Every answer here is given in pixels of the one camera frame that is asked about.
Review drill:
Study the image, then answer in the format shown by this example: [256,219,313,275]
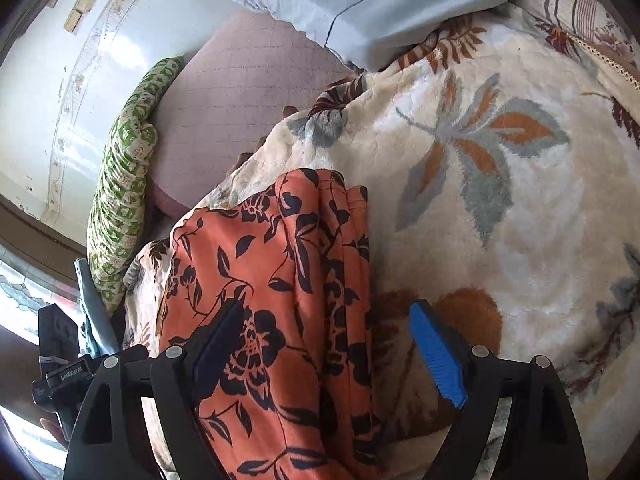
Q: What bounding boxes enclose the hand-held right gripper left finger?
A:
[64,299,246,480]

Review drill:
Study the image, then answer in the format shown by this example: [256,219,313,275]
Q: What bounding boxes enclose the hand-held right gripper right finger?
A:
[409,299,590,480]

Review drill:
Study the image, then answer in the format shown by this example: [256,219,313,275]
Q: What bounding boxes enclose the orange floral pants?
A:
[157,167,386,480]

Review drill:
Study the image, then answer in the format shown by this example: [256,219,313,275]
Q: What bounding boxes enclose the person's left hand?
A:
[40,416,70,450]

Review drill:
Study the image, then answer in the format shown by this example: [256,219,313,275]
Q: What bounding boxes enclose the light blue denim garment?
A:
[74,257,121,356]

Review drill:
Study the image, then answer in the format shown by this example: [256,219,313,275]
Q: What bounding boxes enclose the cream leaf print blanket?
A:
[122,15,640,480]

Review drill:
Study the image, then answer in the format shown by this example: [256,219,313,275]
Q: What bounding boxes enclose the green white patterned cloth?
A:
[87,56,186,313]

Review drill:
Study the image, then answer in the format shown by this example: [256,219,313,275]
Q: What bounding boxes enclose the pink quilted sheet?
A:
[147,7,363,216]

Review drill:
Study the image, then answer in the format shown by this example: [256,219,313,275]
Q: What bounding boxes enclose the grey blue pillow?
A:
[177,0,538,73]

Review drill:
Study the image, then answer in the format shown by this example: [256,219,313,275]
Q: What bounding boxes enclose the brown quilted blanket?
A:
[530,0,640,91]

